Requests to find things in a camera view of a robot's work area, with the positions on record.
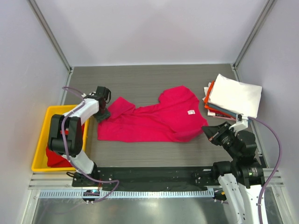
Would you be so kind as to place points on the white folded t-shirt on stack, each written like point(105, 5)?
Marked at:
point(236, 97)

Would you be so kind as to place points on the red t-shirt in bin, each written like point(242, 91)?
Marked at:
point(55, 160)

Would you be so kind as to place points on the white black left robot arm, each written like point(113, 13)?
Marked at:
point(66, 135)

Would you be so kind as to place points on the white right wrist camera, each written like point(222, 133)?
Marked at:
point(242, 123)

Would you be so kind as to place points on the left aluminium frame post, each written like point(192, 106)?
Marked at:
point(38, 13)

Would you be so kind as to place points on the pink t-shirt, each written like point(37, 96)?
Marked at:
point(175, 118)

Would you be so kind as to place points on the white folded t-shirt lower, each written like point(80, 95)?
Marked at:
point(207, 91)

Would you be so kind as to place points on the aluminium frame post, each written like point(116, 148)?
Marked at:
point(38, 13)
point(266, 10)

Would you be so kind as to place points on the yellow plastic bin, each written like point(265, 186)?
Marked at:
point(40, 159)

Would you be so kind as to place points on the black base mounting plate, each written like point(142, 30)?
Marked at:
point(159, 179)

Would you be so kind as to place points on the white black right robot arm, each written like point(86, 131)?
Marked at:
point(242, 179)

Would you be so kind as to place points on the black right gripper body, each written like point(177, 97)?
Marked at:
point(215, 134)

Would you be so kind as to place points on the white slotted cable duct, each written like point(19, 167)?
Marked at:
point(91, 193)

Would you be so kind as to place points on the right aluminium frame post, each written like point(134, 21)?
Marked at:
point(266, 10)

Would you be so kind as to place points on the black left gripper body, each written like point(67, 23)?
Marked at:
point(103, 110)

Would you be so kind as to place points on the orange folded t-shirt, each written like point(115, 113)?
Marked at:
point(212, 110)

